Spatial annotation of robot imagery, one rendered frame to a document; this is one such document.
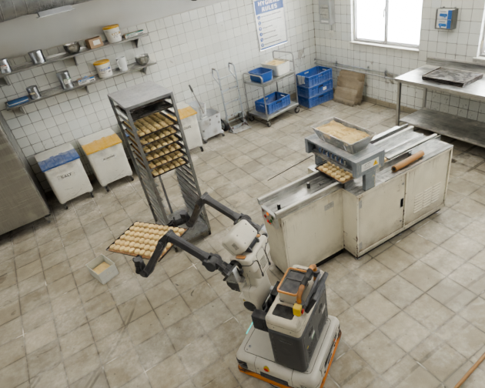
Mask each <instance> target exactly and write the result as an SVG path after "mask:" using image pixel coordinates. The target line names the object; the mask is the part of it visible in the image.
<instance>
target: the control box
mask: <svg viewBox="0 0 485 388"><path fill-rule="evenodd" d="M261 209H263V210H264V212H263V211H262V214H263V218H264V219H265V220H266V221H267V220H268V222H269V223H270V225H272V226H273V227H274V228H275V229H279V222H278V219H276V217H275V214H274V213H273V212H272V211H271V210H270V209H268V208H267V207H266V206H264V205H261ZM266 213H268V214H269V215H267V214H266ZM264 215H266V218H265V217H264ZM271 216H272V217H273V219H272V217H271ZM270 220H272V222H270Z"/></svg>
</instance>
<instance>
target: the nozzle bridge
mask: <svg viewBox="0 0 485 388"><path fill-rule="evenodd" d="M304 139H305V147H306V152H307V153H311V152H312V153H313V154H314V155H315V163H316V164H317V165H319V164H320V163H322V162H325V161H326V160H327V161H328V162H331V163H332V164H334V165H336V166H339V167H340V168H342V169H344V170H346V171H347V172H350V173H352V174H353V178H355V179H358V178H359V177H361V176H362V177H363V191H367V190H369V189H372V188H373V187H375V182H376V169H378V168H379V167H381V166H384V157H385V149H382V148H380V147H378V146H376V145H373V144H371V143H370V144H369V145H368V146H367V147H366V148H365V149H363V150H361V151H359V152H357V153H355V154H351V153H349V152H347V151H345V150H343V149H341V148H338V147H336V146H334V145H332V144H330V143H328V142H325V141H323V140H322V139H320V138H319V137H318V135H317V134H316V133H315V134H312V135H310V136H307V137H306V138H304ZM319 148H320V151H321V152H322V149H325V151H324V154H326V151H328V152H329V156H330V154H331V153H332V154H333V159H331V158H330V157H329V156H328V157H326V155H323V154H322V153H321V152H319ZM335 155H336V156H338V158H337V160H338V161H339V160H340V158H341V159H343V160H342V163H344V160H346V166H344V164H342V163H341V164H340V162H338V161H335V159H334V158H335ZM322 158H323V159H325V160H324V161H323V160H322Z"/></svg>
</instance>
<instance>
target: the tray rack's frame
mask: <svg viewBox="0 0 485 388"><path fill-rule="evenodd" d="M170 92H171V91H170V90H168V89H166V88H164V87H162V86H160V85H158V84H156V83H154V82H152V81H150V80H149V81H147V82H143V83H140V84H138V85H134V86H131V87H128V88H126V89H122V90H119V91H117V92H113V93H110V94H108V95H107V96H108V98H109V101H110V104H111V106H112V110H113V112H114V114H115V117H116V120H117V122H118V124H119V128H120V130H121V133H122V136H123V138H124V140H125V144H126V146H127V149H128V151H129V154H130V156H131V159H132V162H133V165H134V167H135V170H136V173H137V175H138V177H139V181H140V183H141V186H142V189H143V191H144V193H145V197H146V199H147V202H148V204H149V208H150V209H151V212H152V215H153V218H154V220H155V222H156V224H159V225H162V223H161V222H160V221H159V220H157V218H156V215H155V212H154V210H153V207H152V204H151V202H150V199H149V196H148V193H147V191H146V188H145V185H144V183H143V181H142V177H141V175H140V172H139V169H138V166H137V164H136V162H135V158H134V156H133V154H132V150H131V148H130V145H129V142H128V139H127V138H126V135H125V132H124V129H123V127H122V123H121V121H120V118H119V115H118V113H117V111H116V108H115V105H114V102H115V103H116V104H117V105H119V106H120V107H121V108H123V109H124V108H125V107H128V108H129V110H131V109H134V108H137V107H139V106H142V105H145V104H148V103H150V102H154V101H156V100H159V99H163V98H165V97H167V96H170ZM124 110H125V109H124ZM159 181H160V183H161V186H162V189H163V192H164V194H165V197H166V201H167V203H168V206H169V210H170V212H171V213H170V214H168V215H167V216H168V217H169V218H170V219H171V220H173V217H175V219H176V220H177V219H180V218H181V216H180V214H179V212H180V211H181V210H185V211H186V212H187V213H188V214H189V216H190V217H191V215H192V210H191V209H190V208H189V207H188V206H185V207H183V208H181V209H179V210H177V211H175V212H173V211H172V207H171V205H170V202H169V198H168V196H167V193H166V189H165V186H164V185H163V182H162V178H161V176H159ZM171 220H169V222H170V221H171ZM178 227H180V228H186V229H188V228H189V227H188V226H187V225H186V224H182V225H180V226H178ZM208 231H209V228H208V227H207V225H206V224H204V223H203V222H202V221H201V220H200V219H199V218H198V221H197V223H196V224H195V225H194V226H193V227H192V228H191V227H190V228H189V230H188V231H187V232H186V233H185V234H184V235H183V236H182V238H183V239H184V240H186V241H187V242H188V241H189V240H191V239H193V238H195V237H197V236H199V235H201V234H203V233H204V232H207V233H208Z"/></svg>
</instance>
